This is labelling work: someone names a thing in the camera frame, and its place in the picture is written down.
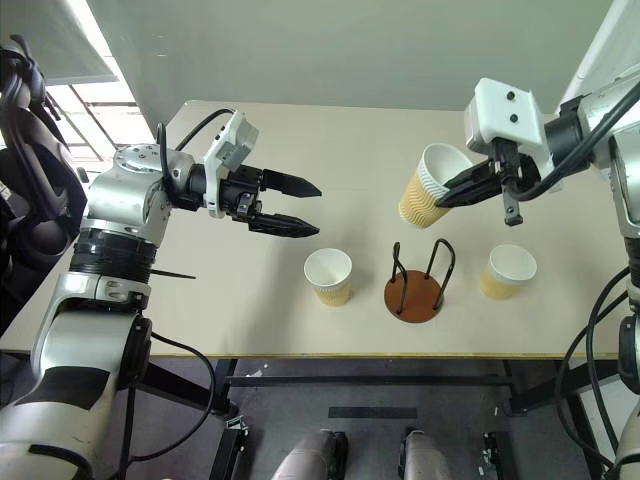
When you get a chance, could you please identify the grey rounded foot shape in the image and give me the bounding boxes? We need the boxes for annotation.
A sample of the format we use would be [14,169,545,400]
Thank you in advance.
[397,428,454,480]
[269,428,349,480]

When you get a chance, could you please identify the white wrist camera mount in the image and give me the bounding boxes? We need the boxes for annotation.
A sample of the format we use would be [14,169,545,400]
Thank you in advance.
[201,110,261,220]
[463,77,554,174]

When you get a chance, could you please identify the black left elbow cable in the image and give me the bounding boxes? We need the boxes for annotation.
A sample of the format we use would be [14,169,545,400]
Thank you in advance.
[124,330,217,480]

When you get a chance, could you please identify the black floor tape strip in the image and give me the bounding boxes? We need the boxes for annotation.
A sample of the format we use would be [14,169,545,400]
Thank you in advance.
[327,406,419,421]

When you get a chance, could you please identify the white slanted panel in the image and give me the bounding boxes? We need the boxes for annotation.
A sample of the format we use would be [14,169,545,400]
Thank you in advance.
[558,0,640,117]

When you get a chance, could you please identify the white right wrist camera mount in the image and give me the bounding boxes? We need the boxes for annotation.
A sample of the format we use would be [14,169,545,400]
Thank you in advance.
[463,77,554,174]

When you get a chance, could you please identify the black elbow cable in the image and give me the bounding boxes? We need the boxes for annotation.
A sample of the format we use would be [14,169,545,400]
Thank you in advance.
[124,330,217,480]
[554,265,634,469]

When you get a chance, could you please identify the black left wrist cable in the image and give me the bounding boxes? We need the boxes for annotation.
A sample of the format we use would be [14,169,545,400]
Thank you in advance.
[156,108,237,201]

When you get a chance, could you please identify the window frame with bars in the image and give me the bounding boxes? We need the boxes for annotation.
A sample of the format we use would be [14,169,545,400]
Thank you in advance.
[43,74,157,167]

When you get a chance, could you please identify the ribbed tan paper cup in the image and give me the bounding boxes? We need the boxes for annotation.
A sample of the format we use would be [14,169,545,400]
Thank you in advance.
[397,142,476,231]
[303,247,354,308]
[480,243,539,302]

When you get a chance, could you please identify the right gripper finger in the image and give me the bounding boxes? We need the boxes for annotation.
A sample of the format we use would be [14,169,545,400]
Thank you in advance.
[435,174,504,209]
[443,160,498,192]

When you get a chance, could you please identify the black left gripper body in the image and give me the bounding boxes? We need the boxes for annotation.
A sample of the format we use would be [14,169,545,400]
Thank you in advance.
[218,165,267,233]

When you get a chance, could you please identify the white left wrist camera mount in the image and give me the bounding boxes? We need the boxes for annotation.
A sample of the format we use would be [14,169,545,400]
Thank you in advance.
[201,110,261,220]

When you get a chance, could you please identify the black metal table frame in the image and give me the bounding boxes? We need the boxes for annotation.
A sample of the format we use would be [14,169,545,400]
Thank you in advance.
[134,356,624,480]

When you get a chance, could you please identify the wire cup holder brown base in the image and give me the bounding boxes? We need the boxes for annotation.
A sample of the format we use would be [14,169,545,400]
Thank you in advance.
[383,238,457,324]

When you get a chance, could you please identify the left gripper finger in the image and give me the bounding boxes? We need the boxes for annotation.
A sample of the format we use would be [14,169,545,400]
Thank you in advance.
[262,168,323,198]
[247,212,321,239]

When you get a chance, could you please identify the black right elbow cable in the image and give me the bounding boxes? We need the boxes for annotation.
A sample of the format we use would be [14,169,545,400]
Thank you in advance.
[554,265,634,469]

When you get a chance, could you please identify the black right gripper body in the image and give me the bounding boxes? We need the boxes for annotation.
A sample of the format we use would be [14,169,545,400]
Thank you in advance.
[487,141,544,201]

